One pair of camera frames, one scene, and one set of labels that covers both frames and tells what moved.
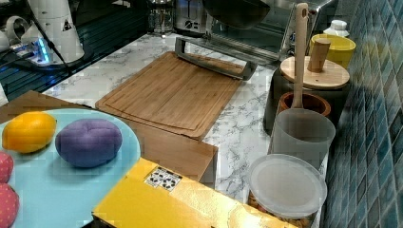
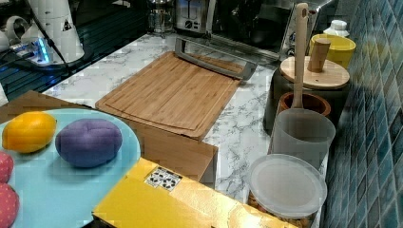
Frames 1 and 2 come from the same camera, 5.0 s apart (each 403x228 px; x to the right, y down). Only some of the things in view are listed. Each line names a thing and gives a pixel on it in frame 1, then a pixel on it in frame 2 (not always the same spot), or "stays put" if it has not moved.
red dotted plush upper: [7, 165] stays put
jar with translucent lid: [287, 187] stays put
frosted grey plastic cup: [303, 132] stays put
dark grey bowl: [239, 14] -> [267, 32]
